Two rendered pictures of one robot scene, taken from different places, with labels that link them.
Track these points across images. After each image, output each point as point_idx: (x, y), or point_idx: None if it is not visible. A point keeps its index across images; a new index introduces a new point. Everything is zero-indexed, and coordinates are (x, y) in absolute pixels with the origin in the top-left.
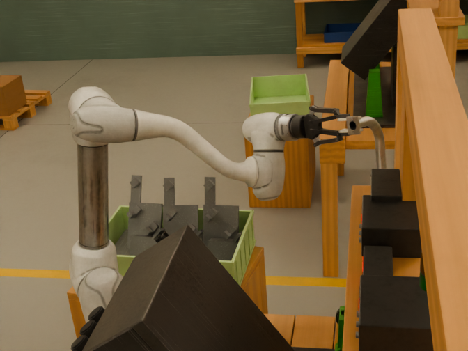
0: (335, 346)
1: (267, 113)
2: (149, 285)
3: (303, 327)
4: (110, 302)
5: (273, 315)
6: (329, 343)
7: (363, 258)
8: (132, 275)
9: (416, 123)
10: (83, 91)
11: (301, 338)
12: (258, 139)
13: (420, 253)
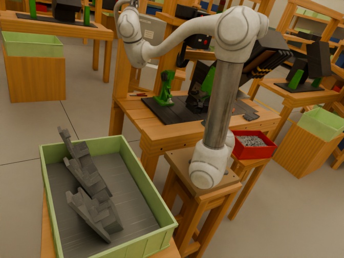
0: (168, 87)
1: (131, 12)
2: (272, 33)
3: (140, 116)
4: (277, 47)
5: (140, 125)
6: (144, 109)
7: None
8: (269, 42)
9: None
10: (251, 8)
11: (147, 115)
12: (140, 29)
13: (223, 6)
